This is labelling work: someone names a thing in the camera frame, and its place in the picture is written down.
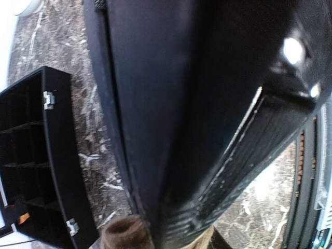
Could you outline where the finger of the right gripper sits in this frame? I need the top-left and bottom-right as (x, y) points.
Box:
(84, 1), (331, 248)

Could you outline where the tan brown sock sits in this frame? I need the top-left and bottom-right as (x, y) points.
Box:
(100, 215), (231, 249)

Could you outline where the black display case glass lid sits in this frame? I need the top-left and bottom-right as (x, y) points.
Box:
(1, 66), (99, 248)

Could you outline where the black front rail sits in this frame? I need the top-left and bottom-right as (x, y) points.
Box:
(281, 113), (322, 248)

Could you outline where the argyle red orange black sock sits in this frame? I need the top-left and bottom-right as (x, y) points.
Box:
(3, 196), (30, 226)

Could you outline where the pale green bowl at back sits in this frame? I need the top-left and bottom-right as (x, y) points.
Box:
(12, 0), (45, 17)

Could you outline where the white slotted cable duct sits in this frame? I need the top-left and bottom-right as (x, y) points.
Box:
(315, 98), (331, 230)

